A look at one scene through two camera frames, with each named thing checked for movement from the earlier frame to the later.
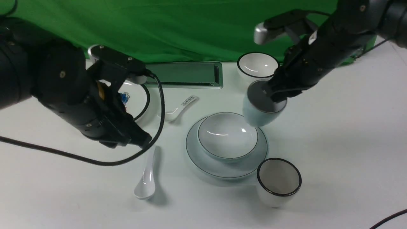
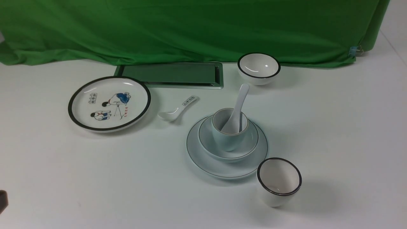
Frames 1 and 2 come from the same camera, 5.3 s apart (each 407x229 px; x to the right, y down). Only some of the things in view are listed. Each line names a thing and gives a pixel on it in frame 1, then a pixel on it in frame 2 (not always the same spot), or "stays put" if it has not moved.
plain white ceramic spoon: (145, 188) -> (232, 126)
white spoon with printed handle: (172, 115) stays put
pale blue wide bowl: (226, 137) stays put
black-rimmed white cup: (278, 179) stays put
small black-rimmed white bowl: (256, 66) stays put
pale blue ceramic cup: (259, 110) -> (228, 142)
